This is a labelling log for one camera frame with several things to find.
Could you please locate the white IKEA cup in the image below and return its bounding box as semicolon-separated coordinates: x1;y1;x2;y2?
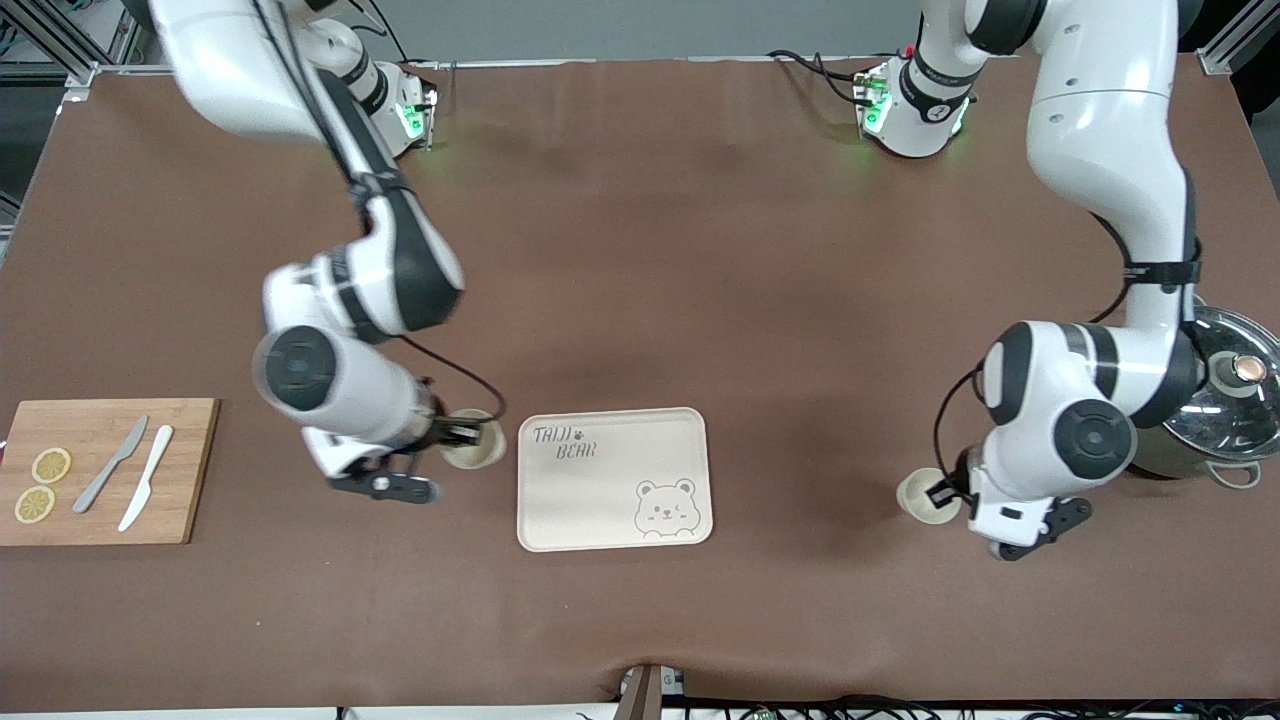
896;467;963;525
439;408;508;472

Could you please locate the cream bear print tray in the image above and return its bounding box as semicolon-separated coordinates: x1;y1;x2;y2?
516;406;715;553

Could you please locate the bamboo cutting board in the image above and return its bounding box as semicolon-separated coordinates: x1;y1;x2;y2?
0;398;220;547

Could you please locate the grey-green cooking pot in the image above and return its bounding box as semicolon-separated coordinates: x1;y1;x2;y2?
1135;305;1280;491

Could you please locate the white plastic knife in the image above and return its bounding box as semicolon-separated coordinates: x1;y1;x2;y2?
117;424;175;533

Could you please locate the grey plastic knife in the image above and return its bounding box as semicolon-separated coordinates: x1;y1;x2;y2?
72;415;150;515

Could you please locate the glass pot lid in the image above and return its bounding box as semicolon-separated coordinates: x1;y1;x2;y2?
1165;305;1280;461

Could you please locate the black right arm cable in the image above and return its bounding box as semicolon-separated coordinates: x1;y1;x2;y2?
250;0;509;426

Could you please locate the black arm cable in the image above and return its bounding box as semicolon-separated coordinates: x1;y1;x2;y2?
932;210;1201;486
250;0;509;426

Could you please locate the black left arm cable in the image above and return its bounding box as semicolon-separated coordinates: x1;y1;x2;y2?
932;210;1201;486

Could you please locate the aluminium frame post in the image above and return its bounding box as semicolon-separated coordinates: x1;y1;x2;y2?
0;0;151;91
1200;0;1280;76

